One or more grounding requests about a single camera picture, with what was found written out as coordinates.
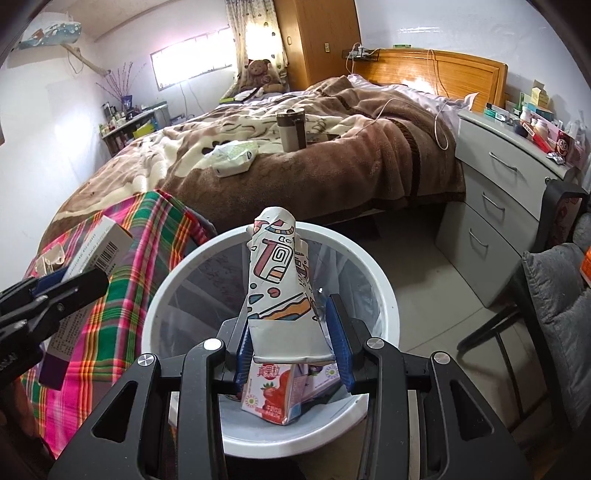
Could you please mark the purple white small carton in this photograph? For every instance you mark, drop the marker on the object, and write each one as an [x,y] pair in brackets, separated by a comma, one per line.
[321,381]

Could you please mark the wooden wardrobe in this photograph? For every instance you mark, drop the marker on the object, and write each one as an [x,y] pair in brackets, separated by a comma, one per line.
[317,35]

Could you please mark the white tissue pack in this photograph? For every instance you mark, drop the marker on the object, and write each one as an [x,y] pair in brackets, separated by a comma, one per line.
[232,158]

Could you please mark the white air conditioner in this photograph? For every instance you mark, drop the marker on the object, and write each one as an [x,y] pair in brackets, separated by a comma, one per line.
[61,33]

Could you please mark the brown thermos mug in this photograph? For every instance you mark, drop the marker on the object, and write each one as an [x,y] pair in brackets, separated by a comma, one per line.
[291,125]

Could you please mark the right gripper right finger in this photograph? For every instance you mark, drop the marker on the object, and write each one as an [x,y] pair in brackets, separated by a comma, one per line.
[369,365]

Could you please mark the patterned curtain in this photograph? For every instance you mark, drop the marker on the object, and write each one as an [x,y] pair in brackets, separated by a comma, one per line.
[257,35]

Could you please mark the pink plaid tablecloth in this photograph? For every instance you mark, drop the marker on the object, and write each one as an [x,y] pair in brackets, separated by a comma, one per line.
[163,232]

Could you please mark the white long cardboard box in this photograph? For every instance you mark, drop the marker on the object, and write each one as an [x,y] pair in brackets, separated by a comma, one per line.
[103,248]

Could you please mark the crumpled white paper tray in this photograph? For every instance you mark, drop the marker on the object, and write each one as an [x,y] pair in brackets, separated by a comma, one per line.
[50,261]

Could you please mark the clear bin liner bag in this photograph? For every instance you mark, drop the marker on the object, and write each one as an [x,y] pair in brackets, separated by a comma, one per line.
[216,280]

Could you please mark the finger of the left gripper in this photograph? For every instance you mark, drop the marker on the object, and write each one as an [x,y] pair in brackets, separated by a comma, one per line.
[64,288]

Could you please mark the wooden headboard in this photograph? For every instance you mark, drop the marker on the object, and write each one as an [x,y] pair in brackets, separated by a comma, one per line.
[451,74]

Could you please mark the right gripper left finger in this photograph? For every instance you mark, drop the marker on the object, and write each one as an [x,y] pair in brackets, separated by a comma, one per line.
[216,366]

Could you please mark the purple dried branches vase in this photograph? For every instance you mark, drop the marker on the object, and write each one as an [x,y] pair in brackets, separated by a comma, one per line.
[117,84]

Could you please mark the cluttered side shelf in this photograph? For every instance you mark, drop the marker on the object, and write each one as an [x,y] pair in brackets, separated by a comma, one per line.
[121,132]

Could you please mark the black chair with grey cushion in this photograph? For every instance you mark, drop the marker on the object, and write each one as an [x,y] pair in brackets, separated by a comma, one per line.
[551,295]

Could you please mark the colourful patterned paper carton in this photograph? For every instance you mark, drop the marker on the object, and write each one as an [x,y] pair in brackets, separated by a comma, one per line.
[281,311]

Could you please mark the grey drawer nightstand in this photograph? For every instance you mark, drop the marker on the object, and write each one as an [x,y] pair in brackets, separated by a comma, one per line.
[484,235]

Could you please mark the brown teddy bear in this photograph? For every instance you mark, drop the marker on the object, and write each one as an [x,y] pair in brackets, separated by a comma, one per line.
[261,76]

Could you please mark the red strawberry milk carton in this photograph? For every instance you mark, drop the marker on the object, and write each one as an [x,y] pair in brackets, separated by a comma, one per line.
[274,392]

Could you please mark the brown patterned blanket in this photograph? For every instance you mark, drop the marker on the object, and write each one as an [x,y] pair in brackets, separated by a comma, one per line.
[368,147]

